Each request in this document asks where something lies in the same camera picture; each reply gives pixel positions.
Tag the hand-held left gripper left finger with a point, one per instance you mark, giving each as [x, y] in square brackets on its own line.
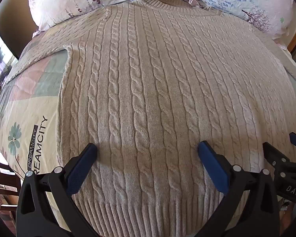
[80, 164]

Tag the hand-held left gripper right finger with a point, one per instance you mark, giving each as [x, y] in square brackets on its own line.
[213, 164]

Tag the floral printed quilt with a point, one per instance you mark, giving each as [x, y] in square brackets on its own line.
[29, 118]

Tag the wooden chair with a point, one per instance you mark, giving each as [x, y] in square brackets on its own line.
[3, 175]

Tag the window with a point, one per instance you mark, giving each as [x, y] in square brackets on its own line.
[0, 51]

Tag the floral blue-white pillow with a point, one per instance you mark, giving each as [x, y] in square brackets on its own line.
[249, 0]

